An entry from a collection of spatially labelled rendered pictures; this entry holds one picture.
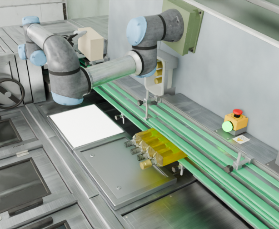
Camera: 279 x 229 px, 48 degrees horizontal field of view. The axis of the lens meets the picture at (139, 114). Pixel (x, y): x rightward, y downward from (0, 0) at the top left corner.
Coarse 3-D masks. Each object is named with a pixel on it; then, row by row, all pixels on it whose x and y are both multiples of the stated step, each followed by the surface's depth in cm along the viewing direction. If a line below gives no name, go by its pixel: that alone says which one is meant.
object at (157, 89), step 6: (162, 60) 159; (162, 72) 162; (144, 78) 178; (150, 78) 179; (162, 78) 163; (144, 84) 180; (150, 84) 181; (156, 84) 182; (162, 84) 165; (150, 90) 176; (156, 90) 176; (162, 90) 166
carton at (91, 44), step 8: (88, 32) 166; (96, 32) 167; (80, 40) 170; (88, 40) 161; (96, 40) 161; (80, 48) 173; (88, 48) 164; (96, 48) 163; (88, 56) 166; (96, 56) 166
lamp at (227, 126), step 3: (228, 120) 132; (225, 123) 131; (228, 123) 130; (231, 123) 131; (222, 126) 133; (225, 126) 131; (228, 126) 130; (231, 126) 130; (225, 129) 131; (228, 129) 130; (231, 129) 131
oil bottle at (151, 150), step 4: (164, 140) 151; (168, 140) 151; (152, 144) 147; (156, 144) 147; (160, 144) 148; (164, 144) 148; (168, 144) 148; (172, 144) 148; (148, 148) 145; (152, 148) 145; (156, 148) 145; (160, 148) 145; (164, 148) 146; (148, 152) 144; (152, 152) 143; (152, 156) 144
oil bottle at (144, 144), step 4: (156, 136) 154; (160, 136) 154; (144, 140) 150; (148, 140) 151; (152, 140) 151; (156, 140) 151; (160, 140) 151; (140, 144) 149; (144, 144) 148; (148, 144) 148; (144, 148) 147; (144, 152) 148
